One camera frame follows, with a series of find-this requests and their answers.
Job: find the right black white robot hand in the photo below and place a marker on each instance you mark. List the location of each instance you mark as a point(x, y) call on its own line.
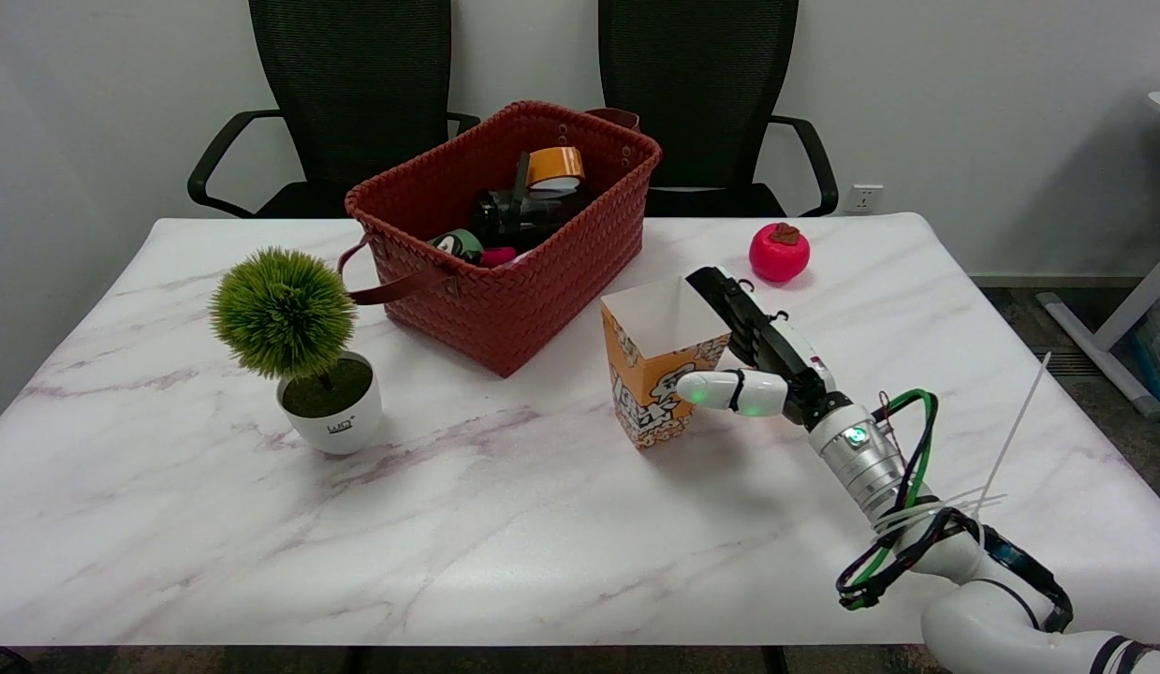
point(776, 351)

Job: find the orange white popcorn box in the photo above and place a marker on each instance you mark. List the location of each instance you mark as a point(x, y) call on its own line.
point(650, 374)

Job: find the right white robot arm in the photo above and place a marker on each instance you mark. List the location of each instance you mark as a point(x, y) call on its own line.
point(865, 459)

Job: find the red pomegranate toy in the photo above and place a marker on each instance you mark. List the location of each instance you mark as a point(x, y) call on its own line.
point(778, 255)

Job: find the white zip tie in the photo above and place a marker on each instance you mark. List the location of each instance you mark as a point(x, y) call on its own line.
point(1015, 431)

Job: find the red woven basket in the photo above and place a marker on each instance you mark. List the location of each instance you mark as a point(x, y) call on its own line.
point(523, 290)

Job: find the black mesh office chair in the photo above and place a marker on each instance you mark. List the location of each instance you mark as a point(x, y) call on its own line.
point(701, 84)
point(355, 84)

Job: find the black bottle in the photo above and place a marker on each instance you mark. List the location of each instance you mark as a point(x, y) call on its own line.
point(523, 215)

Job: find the orange tape roll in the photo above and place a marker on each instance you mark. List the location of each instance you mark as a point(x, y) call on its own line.
point(553, 165)

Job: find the pink object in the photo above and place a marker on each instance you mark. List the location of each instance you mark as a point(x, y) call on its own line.
point(498, 256)

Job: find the green toy in basket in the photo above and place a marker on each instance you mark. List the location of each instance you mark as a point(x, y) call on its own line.
point(460, 243)

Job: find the white desk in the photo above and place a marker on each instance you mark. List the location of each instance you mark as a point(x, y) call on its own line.
point(1118, 323)

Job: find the green ball plant white pot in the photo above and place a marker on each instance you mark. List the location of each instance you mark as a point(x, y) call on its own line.
point(289, 318)

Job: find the white wall outlet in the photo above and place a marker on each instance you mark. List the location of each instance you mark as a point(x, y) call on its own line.
point(864, 198)

